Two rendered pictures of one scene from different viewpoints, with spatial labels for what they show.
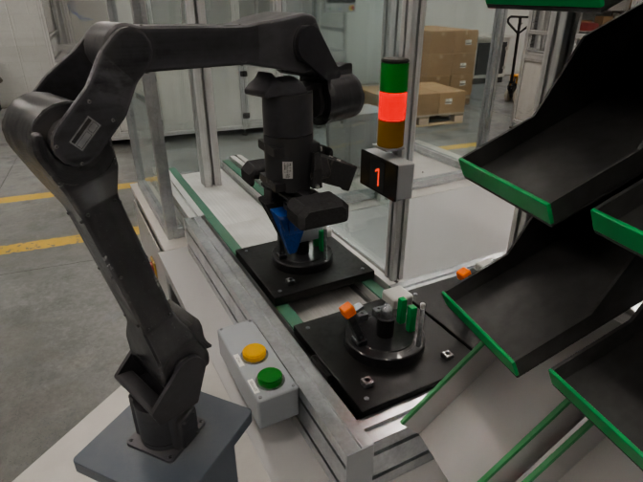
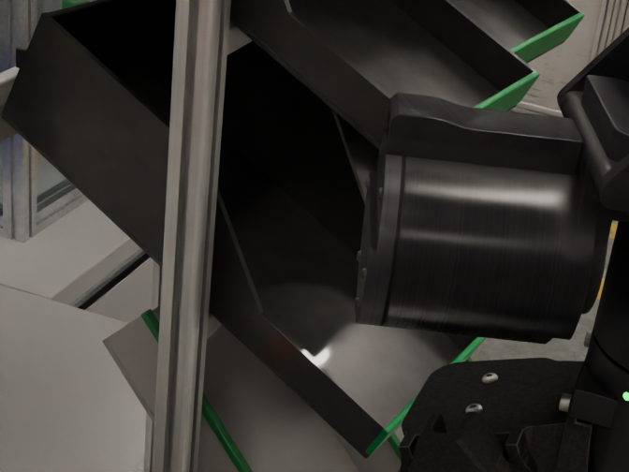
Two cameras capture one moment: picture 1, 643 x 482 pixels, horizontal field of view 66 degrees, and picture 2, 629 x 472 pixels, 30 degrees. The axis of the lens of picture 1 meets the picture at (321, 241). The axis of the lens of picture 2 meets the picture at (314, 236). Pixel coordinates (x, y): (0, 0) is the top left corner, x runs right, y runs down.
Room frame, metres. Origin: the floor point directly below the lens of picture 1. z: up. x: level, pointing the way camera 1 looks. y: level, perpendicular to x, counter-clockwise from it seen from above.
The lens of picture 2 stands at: (0.86, 0.18, 1.55)
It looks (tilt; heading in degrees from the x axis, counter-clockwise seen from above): 26 degrees down; 226
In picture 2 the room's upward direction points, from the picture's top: 6 degrees clockwise
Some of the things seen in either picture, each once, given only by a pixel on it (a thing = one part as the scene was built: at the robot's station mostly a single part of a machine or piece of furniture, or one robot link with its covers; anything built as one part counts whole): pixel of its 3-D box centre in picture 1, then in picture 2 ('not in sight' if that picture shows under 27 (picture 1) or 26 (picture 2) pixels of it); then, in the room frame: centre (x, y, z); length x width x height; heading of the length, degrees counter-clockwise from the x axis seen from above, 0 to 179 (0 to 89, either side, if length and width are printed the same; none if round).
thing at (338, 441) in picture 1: (251, 311); not in sight; (0.87, 0.15, 0.91); 0.89 x 0.06 x 0.11; 28
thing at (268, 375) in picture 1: (270, 379); not in sight; (0.61, 0.08, 0.96); 0.04 x 0.04 x 0.02
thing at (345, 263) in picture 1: (302, 263); not in sight; (1.00, 0.04, 0.96); 0.24 x 0.24 x 0.02; 28
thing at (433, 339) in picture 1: (386, 322); not in sight; (0.70, -0.11, 1.01); 0.24 x 0.24 x 0.13; 28
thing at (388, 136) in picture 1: (390, 132); not in sight; (0.92, -0.13, 1.28); 0.05 x 0.05 x 0.05
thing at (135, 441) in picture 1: (165, 414); not in sight; (0.41, 0.18, 1.09); 0.07 x 0.07 x 0.06; 66
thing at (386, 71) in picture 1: (394, 76); not in sight; (0.92, -0.13, 1.38); 0.05 x 0.05 x 0.05
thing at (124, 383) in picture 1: (157, 370); not in sight; (0.42, 0.18, 1.15); 0.09 x 0.07 x 0.06; 46
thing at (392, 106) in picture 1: (392, 104); not in sight; (0.92, -0.13, 1.33); 0.05 x 0.05 x 0.05
